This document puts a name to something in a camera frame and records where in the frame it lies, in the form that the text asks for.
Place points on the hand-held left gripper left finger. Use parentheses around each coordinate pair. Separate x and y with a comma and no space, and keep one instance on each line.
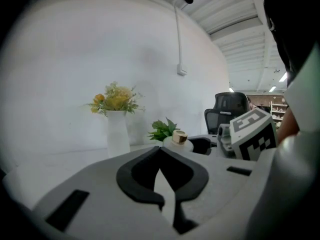
(100,196)

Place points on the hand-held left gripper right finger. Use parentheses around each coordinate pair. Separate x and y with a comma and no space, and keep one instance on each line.
(220,196)

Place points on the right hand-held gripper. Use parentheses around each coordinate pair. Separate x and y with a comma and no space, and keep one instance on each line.
(252,134)

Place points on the small wooden-top white jar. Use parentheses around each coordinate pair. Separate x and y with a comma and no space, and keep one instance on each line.
(178,141)

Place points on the person's right forearm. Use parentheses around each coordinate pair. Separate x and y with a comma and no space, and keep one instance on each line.
(288,126)

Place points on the green potted plant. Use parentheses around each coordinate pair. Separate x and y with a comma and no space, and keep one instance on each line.
(163,130)

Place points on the black office chair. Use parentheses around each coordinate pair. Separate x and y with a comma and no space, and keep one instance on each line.
(225,104)

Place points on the ceiling strip light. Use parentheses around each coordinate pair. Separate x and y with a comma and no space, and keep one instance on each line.
(231,90)
(272,88)
(283,76)

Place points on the white storage shelf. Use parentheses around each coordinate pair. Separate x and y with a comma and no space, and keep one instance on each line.
(278,112)

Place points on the yellow flower bouquet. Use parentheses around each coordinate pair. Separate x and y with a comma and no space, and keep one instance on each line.
(116,99)

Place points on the person's white sleeve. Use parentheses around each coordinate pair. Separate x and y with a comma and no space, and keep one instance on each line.
(310,91)

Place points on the person's black top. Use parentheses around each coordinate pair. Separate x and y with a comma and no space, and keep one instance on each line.
(295,14)

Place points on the white wall outlet box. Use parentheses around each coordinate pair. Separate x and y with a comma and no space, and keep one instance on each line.
(182,69)

